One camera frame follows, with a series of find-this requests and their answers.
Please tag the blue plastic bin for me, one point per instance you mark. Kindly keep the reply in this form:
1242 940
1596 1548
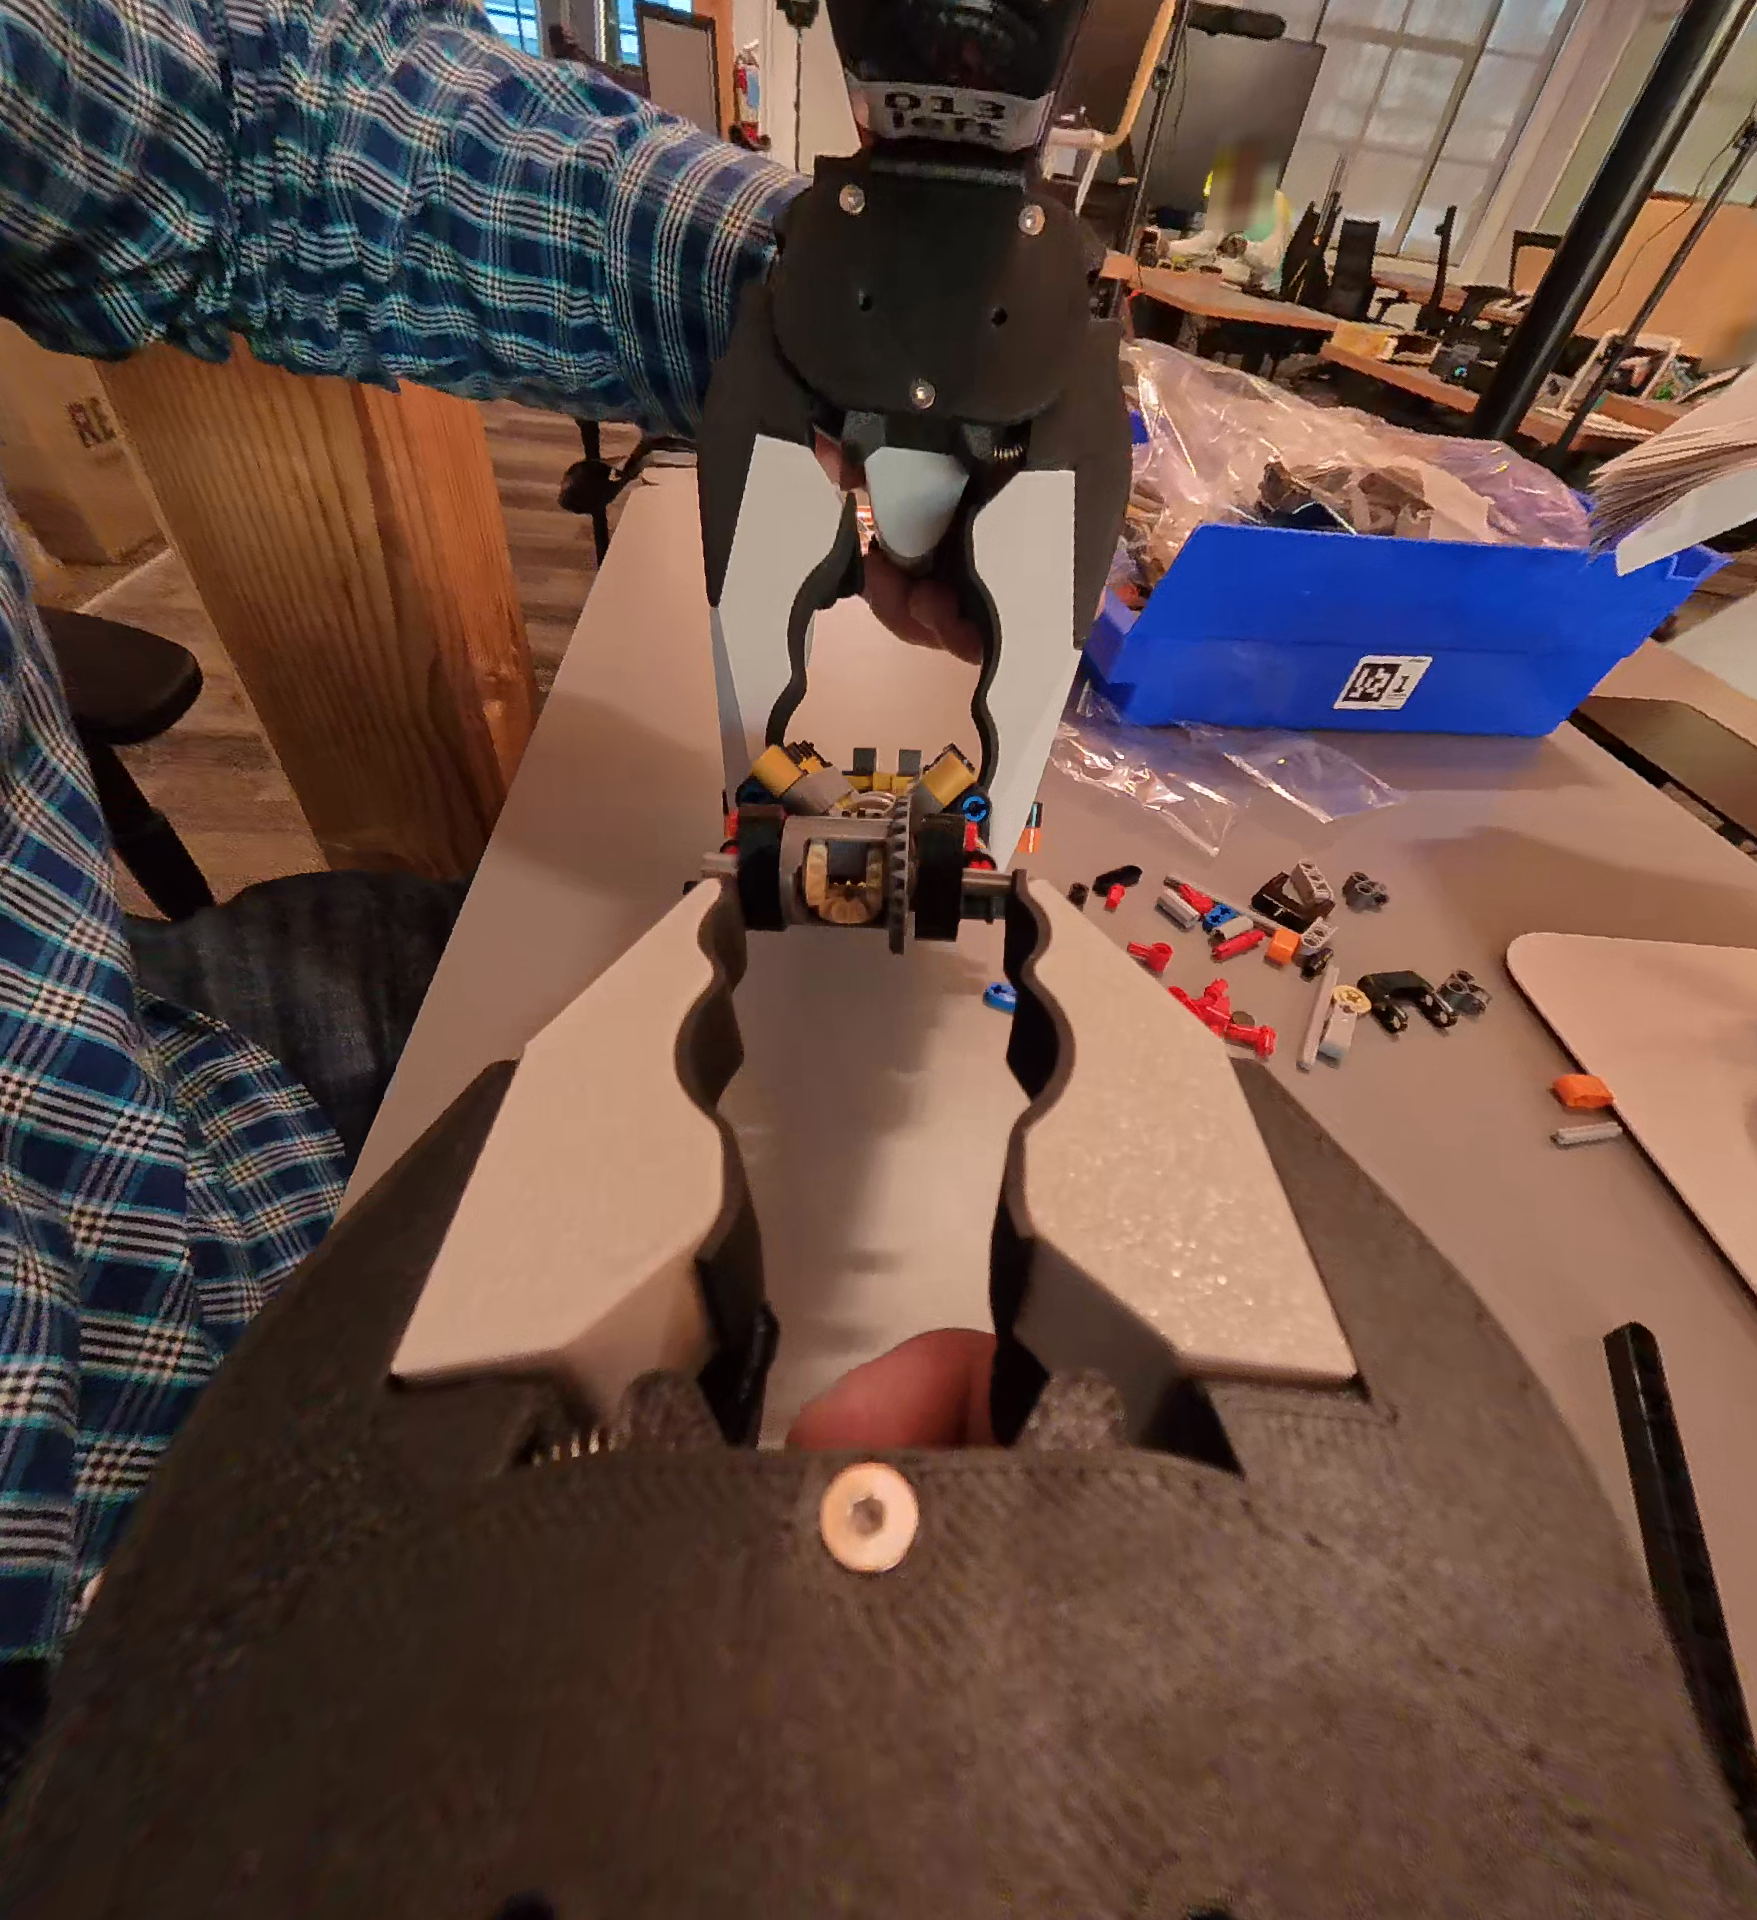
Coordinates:
1345 630

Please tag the black monitor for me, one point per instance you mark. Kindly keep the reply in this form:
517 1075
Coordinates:
1240 105

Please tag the dark flat pad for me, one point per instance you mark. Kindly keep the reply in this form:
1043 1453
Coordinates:
1719 795

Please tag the blue plaid shirt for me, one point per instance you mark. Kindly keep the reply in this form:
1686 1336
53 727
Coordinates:
69 1049

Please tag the person's right hand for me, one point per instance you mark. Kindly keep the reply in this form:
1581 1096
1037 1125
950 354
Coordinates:
895 1396

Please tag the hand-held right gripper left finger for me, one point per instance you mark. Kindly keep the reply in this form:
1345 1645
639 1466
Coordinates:
577 1200

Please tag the white instruction booklet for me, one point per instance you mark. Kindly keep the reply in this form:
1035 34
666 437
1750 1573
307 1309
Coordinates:
1719 450

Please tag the large clear bag of parts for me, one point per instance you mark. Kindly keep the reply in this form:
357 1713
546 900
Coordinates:
1267 450

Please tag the black office chair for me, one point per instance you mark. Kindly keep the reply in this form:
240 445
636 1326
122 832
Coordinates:
127 690

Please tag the scatter of loose lego pieces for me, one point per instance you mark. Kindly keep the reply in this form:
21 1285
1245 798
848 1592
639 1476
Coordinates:
1240 1026

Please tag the dark grey trousers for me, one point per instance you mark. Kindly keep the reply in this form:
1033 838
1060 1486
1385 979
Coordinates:
294 974

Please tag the long black lego beam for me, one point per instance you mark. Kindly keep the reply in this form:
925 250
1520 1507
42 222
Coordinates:
1689 1576

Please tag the person's left forearm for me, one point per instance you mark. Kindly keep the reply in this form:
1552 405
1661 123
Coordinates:
367 195

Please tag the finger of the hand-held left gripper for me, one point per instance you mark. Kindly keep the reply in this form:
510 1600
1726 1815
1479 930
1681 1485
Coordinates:
1035 599
765 555

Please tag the person's left hand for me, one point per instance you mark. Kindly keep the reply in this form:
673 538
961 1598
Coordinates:
922 607

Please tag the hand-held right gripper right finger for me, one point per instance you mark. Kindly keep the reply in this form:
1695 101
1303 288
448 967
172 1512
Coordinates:
1162 1200

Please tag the short grey lego axle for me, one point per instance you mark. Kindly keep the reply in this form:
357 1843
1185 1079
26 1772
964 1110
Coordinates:
1588 1135

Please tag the long wooden desk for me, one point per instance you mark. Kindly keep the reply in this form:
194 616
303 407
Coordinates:
1418 384

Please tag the black metal pole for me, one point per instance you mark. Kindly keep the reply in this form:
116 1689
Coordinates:
1599 224

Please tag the wooden pillar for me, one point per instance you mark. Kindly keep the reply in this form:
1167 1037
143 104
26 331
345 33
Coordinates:
337 599

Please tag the beige desk mat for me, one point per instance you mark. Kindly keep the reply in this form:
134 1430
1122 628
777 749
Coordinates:
1673 1079

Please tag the cardboard box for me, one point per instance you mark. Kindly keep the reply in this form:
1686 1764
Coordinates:
53 436

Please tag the orange lego connector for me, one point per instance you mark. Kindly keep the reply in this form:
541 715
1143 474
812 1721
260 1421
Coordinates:
1584 1091

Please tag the lego car chassis model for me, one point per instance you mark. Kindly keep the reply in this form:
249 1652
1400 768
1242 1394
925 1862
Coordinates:
848 869

